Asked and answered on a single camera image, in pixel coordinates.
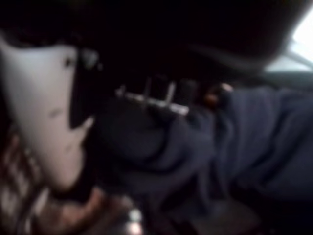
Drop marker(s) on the navy blue garment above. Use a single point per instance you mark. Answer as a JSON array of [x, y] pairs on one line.
[[220, 147]]

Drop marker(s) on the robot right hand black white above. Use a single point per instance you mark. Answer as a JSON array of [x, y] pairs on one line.
[[146, 36]]

